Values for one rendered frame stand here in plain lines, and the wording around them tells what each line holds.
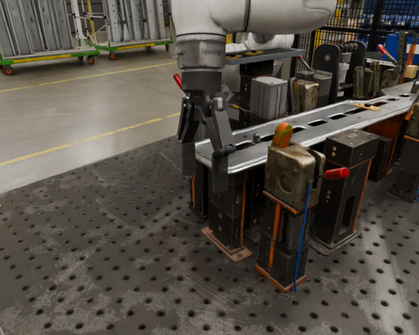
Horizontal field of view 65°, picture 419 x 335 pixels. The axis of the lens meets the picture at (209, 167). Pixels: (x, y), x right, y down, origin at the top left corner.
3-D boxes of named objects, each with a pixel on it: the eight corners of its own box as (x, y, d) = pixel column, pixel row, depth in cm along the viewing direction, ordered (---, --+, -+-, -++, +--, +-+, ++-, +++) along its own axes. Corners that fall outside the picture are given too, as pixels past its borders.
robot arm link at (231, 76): (222, 78, 181) (203, 51, 163) (251, 59, 177) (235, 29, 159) (233, 98, 172) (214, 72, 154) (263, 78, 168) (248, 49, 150)
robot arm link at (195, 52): (188, 32, 54) (189, 70, 56) (235, 36, 58) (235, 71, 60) (168, 40, 62) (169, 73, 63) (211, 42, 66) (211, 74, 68)
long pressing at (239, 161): (232, 183, 73) (233, 177, 72) (179, 148, 89) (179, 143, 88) (479, 89, 144) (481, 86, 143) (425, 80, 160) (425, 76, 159)
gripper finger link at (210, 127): (211, 106, 64) (214, 101, 63) (232, 155, 59) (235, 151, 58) (193, 106, 62) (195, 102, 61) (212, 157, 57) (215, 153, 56)
